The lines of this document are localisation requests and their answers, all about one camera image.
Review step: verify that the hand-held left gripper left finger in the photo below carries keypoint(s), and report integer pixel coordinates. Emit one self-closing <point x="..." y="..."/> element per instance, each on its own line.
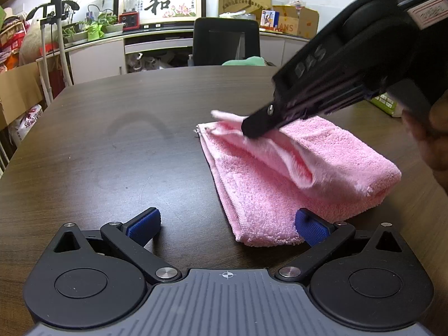
<point x="145" y="227"/>

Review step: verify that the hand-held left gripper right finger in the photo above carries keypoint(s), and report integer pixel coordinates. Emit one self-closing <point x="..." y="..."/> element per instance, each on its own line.
<point x="310" y="228"/>

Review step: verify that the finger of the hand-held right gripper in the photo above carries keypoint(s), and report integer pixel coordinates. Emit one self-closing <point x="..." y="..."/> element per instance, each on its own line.
<point x="266" y="120"/>

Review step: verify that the pink towel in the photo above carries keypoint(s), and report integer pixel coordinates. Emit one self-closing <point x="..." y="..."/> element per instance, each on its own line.
<point x="262" y="189"/>

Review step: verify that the person's right hand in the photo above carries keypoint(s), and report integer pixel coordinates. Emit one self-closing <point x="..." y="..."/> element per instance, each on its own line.
<point x="434" y="136"/>

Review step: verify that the green cushion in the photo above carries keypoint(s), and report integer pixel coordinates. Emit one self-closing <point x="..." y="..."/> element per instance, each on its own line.
<point x="245" y="62"/>

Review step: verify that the green tissue packet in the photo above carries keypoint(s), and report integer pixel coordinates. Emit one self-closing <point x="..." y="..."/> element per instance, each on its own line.
<point x="383" y="106"/>

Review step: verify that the open cardboard box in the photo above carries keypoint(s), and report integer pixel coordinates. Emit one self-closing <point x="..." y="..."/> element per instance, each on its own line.
<point x="304" y="22"/>

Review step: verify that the white plastic bag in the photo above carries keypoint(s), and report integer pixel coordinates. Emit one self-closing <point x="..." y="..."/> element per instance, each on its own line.
<point x="293" y="1"/>

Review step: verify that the black office chair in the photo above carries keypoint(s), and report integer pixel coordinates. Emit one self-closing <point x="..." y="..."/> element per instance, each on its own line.
<point x="217" y="42"/>

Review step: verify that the small blue picture box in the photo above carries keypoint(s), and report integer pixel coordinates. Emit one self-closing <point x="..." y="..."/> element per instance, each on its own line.
<point x="269" y="19"/>

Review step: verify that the flat cardboard sheet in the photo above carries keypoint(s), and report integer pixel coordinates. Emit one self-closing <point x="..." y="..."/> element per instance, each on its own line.
<point x="241" y="3"/>

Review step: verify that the framed lotus calligraphy picture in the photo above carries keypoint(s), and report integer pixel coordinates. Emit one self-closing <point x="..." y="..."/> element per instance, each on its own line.
<point x="168" y="5"/>

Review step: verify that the white rice sack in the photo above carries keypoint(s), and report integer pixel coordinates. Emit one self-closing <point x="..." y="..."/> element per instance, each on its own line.
<point x="26" y="124"/>

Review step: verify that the red blender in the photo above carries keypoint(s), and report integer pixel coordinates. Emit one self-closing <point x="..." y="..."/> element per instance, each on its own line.
<point x="128" y="19"/>

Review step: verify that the white sideboard cabinet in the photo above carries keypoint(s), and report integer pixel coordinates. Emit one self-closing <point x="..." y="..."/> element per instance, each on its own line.
<point x="98" y="59"/>

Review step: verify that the large cardboard box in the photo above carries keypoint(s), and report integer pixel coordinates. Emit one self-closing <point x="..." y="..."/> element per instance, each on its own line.
<point x="17" y="91"/>

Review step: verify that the beige sack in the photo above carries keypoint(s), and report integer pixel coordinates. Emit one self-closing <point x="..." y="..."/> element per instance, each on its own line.
<point x="31" y="42"/>

